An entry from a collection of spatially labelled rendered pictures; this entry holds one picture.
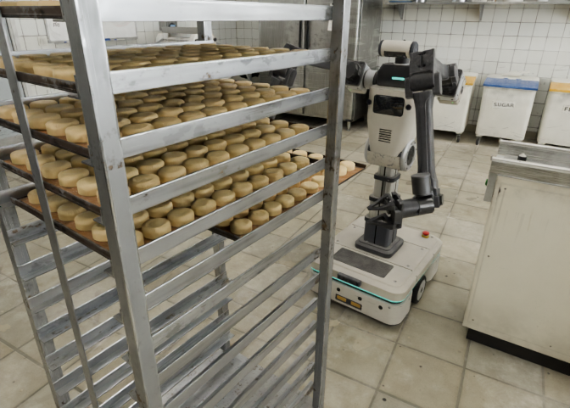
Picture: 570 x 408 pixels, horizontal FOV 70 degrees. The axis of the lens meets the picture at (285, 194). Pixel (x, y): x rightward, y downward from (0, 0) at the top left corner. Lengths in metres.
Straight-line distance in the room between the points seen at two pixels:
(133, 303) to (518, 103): 4.91
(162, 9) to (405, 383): 1.68
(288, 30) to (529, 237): 4.35
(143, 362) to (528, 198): 1.49
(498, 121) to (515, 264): 3.50
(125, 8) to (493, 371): 1.94
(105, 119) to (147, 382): 0.45
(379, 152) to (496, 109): 3.39
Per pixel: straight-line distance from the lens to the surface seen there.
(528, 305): 2.04
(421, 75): 1.41
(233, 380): 1.07
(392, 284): 2.01
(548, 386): 2.17
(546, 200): 1.82
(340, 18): 1.00
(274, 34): 5.72
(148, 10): 0.64
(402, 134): 1.95
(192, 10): 0.69
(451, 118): 5.35
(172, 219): 0.78
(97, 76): 0.56
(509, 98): 5.25
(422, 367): 2.02
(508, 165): 1.80
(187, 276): 0.79
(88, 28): 0.56
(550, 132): 5.35
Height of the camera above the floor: 1.41
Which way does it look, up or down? 24 degrees down
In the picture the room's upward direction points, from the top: 1 degrees clockwise
